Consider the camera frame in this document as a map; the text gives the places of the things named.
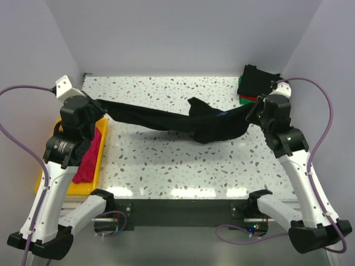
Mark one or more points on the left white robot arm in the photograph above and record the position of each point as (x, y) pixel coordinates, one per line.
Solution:
(45, 233)

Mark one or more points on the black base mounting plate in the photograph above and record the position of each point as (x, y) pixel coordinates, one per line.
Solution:
(185, 212)

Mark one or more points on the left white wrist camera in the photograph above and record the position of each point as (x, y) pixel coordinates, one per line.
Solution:
(65, 89)

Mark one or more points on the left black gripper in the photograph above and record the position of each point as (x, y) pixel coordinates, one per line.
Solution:
(100, 111)

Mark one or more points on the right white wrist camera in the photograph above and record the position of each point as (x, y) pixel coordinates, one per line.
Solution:
(281, 88)

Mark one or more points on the yellow plastic bin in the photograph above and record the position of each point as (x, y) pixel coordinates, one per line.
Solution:
(59, 176)

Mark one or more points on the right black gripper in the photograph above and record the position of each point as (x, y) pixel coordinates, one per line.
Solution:
(250, 116)

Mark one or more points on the red pink t shirt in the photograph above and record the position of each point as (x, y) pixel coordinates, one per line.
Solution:
(86, 170)

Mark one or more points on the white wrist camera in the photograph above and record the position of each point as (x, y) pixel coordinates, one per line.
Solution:
(65, 89)
(281, 88)

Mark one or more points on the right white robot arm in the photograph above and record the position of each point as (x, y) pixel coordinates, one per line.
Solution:
(316, 225)

